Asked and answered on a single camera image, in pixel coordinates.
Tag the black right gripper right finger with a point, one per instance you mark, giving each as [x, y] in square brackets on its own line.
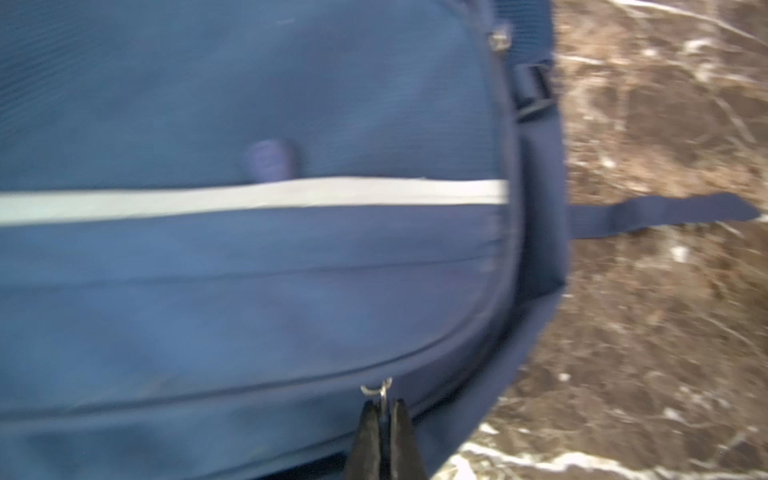
[405, 460]

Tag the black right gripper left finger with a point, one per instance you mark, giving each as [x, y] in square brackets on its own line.
[365, 457]

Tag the navy blue student backpack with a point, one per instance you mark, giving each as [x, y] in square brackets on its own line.
[227, 225]

